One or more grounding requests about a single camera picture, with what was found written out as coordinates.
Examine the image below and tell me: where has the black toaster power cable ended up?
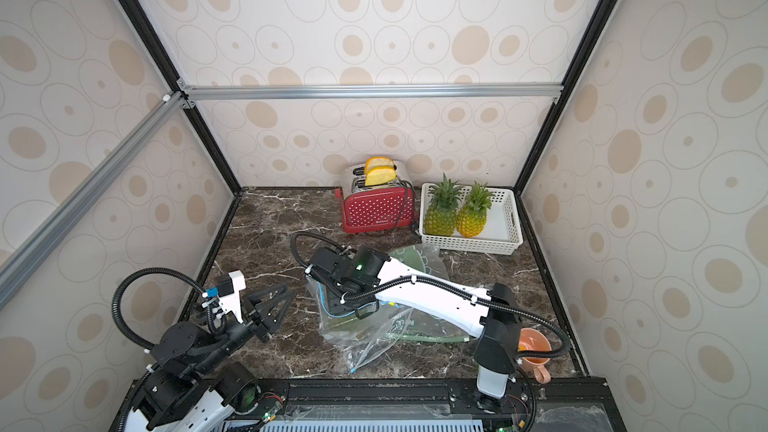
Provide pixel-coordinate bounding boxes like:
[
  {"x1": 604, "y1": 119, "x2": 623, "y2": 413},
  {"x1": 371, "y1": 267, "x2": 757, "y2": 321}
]
[{"x1": 395, "y1": 179, "x2": 421, "y2": 235}]

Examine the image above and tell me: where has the white perforated plastic basket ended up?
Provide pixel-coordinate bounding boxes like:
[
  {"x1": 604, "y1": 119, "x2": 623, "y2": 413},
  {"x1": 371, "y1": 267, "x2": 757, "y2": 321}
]
[{"x1": 419, "y1": 182, "x2": 524, "y2": 255}]

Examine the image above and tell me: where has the pineapple from green bag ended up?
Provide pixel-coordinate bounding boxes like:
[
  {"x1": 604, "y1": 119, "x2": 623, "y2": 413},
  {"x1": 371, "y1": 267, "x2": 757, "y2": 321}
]
[{"x1": 423, "y1": 175, "x2": 461, "y2": 236}]

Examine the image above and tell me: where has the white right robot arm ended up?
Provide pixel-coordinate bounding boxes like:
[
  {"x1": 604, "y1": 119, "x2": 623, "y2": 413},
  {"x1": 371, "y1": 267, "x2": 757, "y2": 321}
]
[{"x1": 290, "y1": 231, "x2": 571, "y2": 411}]

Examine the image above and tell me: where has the green printed zip-top bag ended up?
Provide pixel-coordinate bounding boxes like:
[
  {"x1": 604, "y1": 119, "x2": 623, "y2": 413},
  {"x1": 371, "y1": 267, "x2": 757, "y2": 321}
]
[{"x1": 383, "y1": 243, "x2": 475, "y2": 344}]

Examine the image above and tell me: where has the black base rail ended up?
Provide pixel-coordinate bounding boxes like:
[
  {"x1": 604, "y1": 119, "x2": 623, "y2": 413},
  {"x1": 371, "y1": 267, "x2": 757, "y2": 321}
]
[{"x1": 123, "y1": 378, "x2": 626, "y2": 431}]

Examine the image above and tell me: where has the yellow toast slice rear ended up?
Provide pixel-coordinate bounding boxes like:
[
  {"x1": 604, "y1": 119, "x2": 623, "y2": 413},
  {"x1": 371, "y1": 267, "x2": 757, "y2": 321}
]
[{"x1": 364, "y1": 156, "x2": 396, "y2": 174}]

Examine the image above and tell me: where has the red polka-dot toaster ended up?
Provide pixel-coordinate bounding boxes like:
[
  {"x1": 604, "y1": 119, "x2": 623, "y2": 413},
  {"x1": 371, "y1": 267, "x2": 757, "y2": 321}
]
[{"x1": 335, "y1": 159, "x2": 415, "y2": 233}]

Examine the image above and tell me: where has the clear bag blue zipper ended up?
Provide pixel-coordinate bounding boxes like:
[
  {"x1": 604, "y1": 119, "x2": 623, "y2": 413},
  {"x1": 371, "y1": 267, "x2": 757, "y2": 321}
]
[{"x1": 307, "y1": 281, "x2": 413, "y2": 373}]

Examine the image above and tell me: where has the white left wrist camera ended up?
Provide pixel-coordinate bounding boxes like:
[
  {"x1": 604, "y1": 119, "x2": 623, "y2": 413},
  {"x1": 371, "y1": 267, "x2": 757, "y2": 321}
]
[{"x1": 202, "y1": 270, "x2": 246, "y2": 323}]

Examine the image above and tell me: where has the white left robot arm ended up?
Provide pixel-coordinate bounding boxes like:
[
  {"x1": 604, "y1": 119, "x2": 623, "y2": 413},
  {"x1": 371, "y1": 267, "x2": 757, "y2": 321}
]
[{"x1": 111, "y1": 267, "x2": 295, "y2": 431}]

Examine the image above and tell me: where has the yellow toast slice front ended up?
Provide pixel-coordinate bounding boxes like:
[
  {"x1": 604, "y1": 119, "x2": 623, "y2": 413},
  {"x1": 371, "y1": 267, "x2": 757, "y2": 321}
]
[{"x1": 365, "y1": 166, "x2": 397, "y2": 187}]

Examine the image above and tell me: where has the orange plastic cup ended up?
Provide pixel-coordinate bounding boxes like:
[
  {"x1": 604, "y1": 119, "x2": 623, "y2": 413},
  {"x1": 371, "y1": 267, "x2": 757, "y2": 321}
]
[{"x1": 509, "y1": 328, "x2": 553, "y2": 385}]

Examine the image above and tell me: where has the yellow toast slice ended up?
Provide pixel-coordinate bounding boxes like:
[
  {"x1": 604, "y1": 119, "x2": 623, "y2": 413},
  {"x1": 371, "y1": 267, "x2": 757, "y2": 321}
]
[
  {"x1": 365, "y1": 166, "x2": 397, "y2": 187},
  {"x1": 364, "y1": 156, "x2": 396, "y2": 174}
]

